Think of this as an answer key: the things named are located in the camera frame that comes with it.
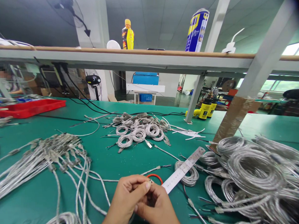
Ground person's right hand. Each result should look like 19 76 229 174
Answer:
133 182 183 224

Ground person's left hand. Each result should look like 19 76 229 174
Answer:
108 174 154 224

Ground green table mat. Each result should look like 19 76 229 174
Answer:
0 87 299 224

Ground steel ruler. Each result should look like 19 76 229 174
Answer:
163 147 207 194

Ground bunch of white strips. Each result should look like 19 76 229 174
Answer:
171 128 207 141

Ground blue plastic crate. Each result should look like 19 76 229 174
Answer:
139 93 153 103

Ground yellow and black tools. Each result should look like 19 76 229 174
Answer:
184 94 219 122

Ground blue machine on white table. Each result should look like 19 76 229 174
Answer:
125 71 166 106

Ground black standing fan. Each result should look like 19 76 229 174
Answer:
85 74 102 102

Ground red plastic tray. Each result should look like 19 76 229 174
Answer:
0 98 67 120

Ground grey shelf with wooden edge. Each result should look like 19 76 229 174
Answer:
0 0 299 130

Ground white round disc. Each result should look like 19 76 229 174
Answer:
106 39 122 50

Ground yellow drink bottle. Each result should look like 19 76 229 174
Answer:
121 18 135 51

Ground blue and yellow spray can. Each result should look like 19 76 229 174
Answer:
184 8 211 53

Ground short cable with bare wires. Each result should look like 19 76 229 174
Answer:
89 164 173 184

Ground red rubber ring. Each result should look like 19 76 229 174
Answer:
146 174 163 186

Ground single coiled silver cable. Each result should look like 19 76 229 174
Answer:
174 160 200 188

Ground loose coil of silver cable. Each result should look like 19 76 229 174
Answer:
35 212 80 224

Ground small pile of coiled cables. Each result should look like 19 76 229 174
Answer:
100 110 176 154

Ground curved single silver cable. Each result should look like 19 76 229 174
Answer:
55 114 101 138

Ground bundle of straight silver cables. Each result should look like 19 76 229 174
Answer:
0 132 112 224

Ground large pile of coiled cables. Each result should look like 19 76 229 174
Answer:
195 133 299 224

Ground black power cables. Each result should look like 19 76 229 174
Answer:
33 51 189 121

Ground cardboard wrapped post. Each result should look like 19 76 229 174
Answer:
209 95 259 147

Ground black cable spool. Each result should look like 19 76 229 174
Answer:
223 80 238 93

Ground white charger with cable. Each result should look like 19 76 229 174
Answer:
221 28 246 54

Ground black wall fan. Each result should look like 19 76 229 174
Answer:
45 0 91 39

